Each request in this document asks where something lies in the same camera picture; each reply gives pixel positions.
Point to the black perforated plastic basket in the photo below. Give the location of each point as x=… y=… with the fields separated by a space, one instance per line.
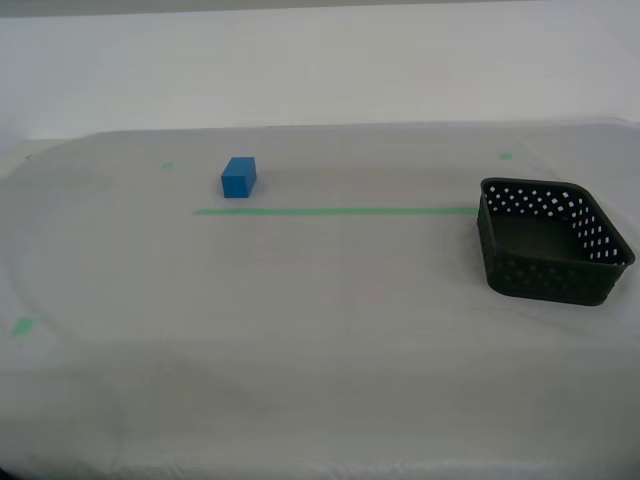
x=540 y=240

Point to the blue rectangular block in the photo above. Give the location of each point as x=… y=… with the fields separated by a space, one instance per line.
x=239 y=180

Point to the long green tape strip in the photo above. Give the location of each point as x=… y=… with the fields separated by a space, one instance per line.
x=325 y=211

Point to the white table cloth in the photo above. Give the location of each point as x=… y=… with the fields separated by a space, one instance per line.
x=320 y=350

